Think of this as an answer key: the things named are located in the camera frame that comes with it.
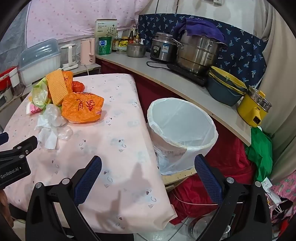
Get clear plastic bag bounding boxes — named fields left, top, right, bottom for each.
left=43, top=104, right=73, bottom=140

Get yellow-green snack wrapper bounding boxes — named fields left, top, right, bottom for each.
left=32, top=77, right=52, bottom=109

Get orange corrugated wrapper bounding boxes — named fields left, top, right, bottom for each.
left=46, top=69, right=68, bottom=105

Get orange bag with red characters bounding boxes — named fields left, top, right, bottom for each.
left=61, top=92, right=104, bottom=123

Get red-orange plastic bag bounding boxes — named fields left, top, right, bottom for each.
left=72, top=81, right=85, bottom=92

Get pink floral paper cup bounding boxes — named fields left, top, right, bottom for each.
left=26, top=101, right=43, bottom=115

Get white tissue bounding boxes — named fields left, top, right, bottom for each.
left=35, top=114, right=58, bottom=150

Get white-lined trash bin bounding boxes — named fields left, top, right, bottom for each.
left=147, top=98, right=218, bottom=175

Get red plastic basket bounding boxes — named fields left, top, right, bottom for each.
left=0, top=66, right=16, bottom=92

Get green plastic bag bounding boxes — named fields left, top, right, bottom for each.
left=245, top=127, right=273, bottom=182

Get white dish container blue lid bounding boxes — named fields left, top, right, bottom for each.
left=18, top=39, right=61, bottom=87

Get white glass kettle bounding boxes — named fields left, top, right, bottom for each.
left=60, top=43, right=78, bottom=71

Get yellow electric pot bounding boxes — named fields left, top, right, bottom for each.
left=237, top=86, right=272, bottom=128

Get pink electric kettle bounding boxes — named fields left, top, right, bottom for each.
left=80, top=38, right=95, bottom=65

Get pink dotted curtain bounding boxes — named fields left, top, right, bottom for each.
left=26, top=0, right=149, bottom=47

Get stacked yellow blue basins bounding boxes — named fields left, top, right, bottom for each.
left=206, top=66, right=247, bottom=106

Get green tin can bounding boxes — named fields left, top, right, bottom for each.
left=98, top=37, right=112, bottom=55

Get beige printed cardboard box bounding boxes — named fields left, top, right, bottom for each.
left=94, top=19, right=117, bottom=38

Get yellow label jar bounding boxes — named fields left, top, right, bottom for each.
left=116, top=37, right=128, bottom=54

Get black induction cooktop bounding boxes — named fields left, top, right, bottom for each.
left=166, top=64, right=208, bottom=87

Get small steel pot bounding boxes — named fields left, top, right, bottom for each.
left=126, top=43, right=147, bottom=58

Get dark sauce bottle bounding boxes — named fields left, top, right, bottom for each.
left=128, top=29, right=134, bottom=44

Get blue floral cloth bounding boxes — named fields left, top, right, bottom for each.
left=138, top=13, right=266, bottom=87

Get large steel steamer pot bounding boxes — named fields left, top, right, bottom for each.
left=172, top=31, right=228, bottom=74

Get steel rice cooker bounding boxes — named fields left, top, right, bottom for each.
left=150, top=32, right=178, bottom=63

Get purple towel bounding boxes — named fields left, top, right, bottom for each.
left=173, top=18, right=226, bottom=43

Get black power cable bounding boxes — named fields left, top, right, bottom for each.
left=146, top=60, right=173, bottom=70

